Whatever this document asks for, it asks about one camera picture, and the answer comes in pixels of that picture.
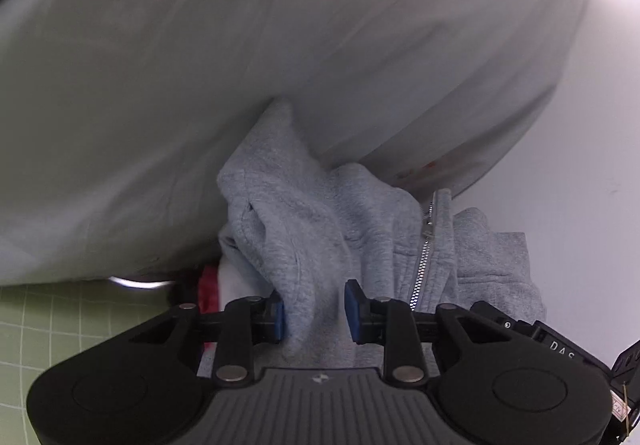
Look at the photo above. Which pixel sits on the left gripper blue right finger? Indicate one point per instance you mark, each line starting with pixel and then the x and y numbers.
pixel 366 318

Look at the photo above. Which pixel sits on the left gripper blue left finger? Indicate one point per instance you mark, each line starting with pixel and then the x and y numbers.
pixel 267 318

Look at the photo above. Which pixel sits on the grey zip hoodie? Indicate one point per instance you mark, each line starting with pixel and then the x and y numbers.
pixel 303 230

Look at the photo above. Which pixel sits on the white printed carrot sheet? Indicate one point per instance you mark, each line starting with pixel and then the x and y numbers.
pixel 117 115

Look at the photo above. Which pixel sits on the white folded garment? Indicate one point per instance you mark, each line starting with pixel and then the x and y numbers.
pixel 231 284

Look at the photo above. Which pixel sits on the green grid mat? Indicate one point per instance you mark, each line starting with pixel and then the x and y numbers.
pixel 41 325

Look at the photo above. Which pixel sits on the red checked folded garment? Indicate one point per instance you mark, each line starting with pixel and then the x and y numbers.
pixel 208 290

